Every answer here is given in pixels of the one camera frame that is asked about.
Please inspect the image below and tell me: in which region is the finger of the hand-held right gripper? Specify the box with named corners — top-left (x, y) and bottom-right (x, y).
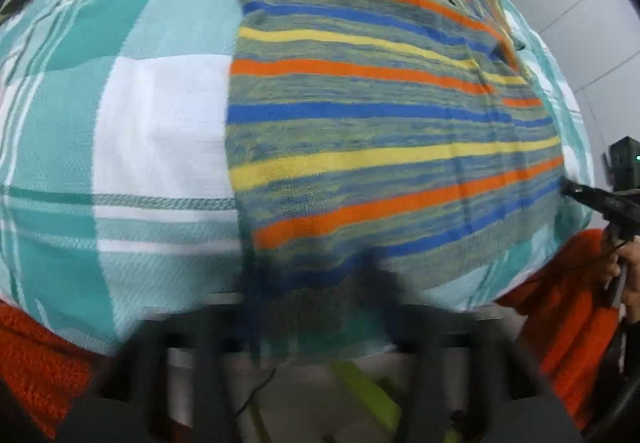
top-left (560, 177), bottom-right (640, 230)

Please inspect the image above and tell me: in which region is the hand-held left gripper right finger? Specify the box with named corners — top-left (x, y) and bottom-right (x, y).
top-left (361, 257), bottom-right (547, 405)

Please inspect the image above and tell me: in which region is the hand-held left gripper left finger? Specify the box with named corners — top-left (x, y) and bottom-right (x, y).
top-left (97, 267), bottom-right (267, 405)

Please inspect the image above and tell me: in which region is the striped knitted sweater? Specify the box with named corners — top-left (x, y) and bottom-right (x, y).
top-left (207, 0), bottom-right (567, 364)

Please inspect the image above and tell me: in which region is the person's right forearm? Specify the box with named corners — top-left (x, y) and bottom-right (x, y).
top-left (496, 228), bottom-right (623, 430)

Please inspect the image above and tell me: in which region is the person's right hand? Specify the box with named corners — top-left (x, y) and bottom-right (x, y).
top-left (604, 235), bottom-right (640, 321)

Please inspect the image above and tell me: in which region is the yellow-green plastic object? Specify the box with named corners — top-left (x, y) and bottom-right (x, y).
top-left (327, 362), bottom-right (403, 432)

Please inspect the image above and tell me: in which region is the teal plaid bed blanket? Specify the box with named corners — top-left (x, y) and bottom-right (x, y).
top-left (0, 0), bottom-right (597, 360)

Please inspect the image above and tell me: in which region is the person's orange fleece clothing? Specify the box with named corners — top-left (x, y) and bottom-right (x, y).
top-left (0, 300), bottom-right (98, 440)

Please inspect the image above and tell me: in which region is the black cable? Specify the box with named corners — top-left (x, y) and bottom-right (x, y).
top-left (234, 367), bottom-right (279, 417)

